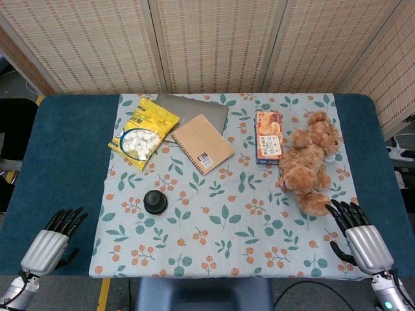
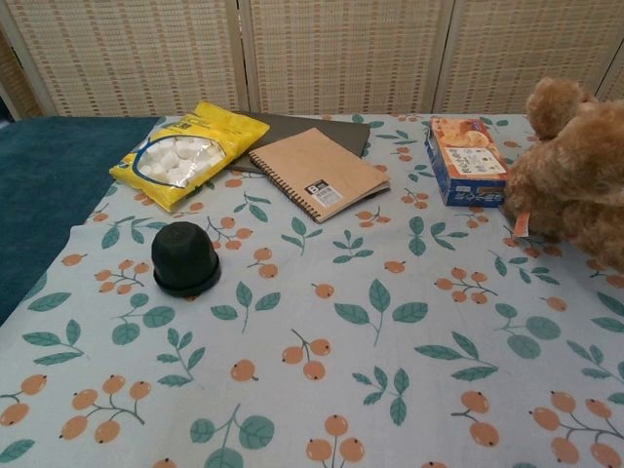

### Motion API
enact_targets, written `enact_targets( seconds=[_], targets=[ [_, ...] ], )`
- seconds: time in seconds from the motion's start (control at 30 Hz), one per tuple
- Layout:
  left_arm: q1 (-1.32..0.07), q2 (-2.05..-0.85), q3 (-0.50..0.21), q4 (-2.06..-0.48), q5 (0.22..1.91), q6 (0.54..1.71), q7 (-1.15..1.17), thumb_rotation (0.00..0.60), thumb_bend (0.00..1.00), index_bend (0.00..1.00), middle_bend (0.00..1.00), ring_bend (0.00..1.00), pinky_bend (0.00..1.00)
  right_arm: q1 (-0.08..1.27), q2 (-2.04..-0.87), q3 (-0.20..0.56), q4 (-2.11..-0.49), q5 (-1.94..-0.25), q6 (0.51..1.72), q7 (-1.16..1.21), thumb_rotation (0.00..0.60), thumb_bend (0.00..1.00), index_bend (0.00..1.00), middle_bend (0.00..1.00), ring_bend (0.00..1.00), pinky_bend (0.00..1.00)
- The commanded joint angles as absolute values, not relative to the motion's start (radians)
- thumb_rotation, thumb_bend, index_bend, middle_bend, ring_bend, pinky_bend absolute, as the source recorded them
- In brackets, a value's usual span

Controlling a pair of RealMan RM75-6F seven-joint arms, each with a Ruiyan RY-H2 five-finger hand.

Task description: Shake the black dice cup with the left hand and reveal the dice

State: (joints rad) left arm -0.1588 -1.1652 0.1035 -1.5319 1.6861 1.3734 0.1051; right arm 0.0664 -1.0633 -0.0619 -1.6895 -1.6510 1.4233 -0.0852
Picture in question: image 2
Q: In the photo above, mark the black round cup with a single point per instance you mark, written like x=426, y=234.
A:
x=185, y=258

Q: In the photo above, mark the floral fruit print tablecloth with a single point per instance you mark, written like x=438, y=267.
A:
x=341, y=292

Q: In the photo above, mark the kraft spiral notebook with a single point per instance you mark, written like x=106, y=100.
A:
x=317, y=166

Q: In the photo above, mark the grey closed laptop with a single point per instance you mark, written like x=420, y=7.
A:
x=302, y=122

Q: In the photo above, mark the yellow marshmallow bag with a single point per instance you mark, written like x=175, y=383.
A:
x=214, y=131

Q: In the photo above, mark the orange and blue cookie box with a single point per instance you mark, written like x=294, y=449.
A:
x=468, y=161

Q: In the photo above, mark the woven bamboo folding screen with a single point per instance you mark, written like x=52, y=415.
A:
x=341, y=49

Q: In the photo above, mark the brown plush dog toy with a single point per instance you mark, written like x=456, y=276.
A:
x=575, y=170

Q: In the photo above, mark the teal felt table cover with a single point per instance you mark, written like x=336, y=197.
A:
x=39, y=185

